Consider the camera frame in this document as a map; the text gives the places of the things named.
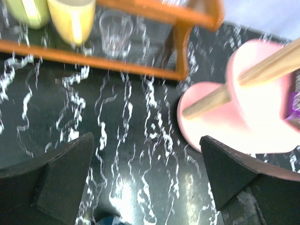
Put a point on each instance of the pink three-tier shelf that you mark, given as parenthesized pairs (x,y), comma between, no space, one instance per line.
(247,112)

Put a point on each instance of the orange wooden cup rack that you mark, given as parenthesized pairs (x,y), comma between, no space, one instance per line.
(158,44)

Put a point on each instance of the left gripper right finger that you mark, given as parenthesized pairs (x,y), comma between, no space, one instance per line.
(248,191)

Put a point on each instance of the purple candy bag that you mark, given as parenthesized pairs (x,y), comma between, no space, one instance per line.
(292,110)

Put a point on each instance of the light green mug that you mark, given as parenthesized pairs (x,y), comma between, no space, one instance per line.
(34,13)

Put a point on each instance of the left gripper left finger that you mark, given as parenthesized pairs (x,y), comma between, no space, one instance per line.
(46,190)

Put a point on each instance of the yellow mug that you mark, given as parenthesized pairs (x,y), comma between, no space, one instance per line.
(73,19)

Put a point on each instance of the clear glass bottom shelf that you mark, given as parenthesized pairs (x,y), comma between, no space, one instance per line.
(116,28)

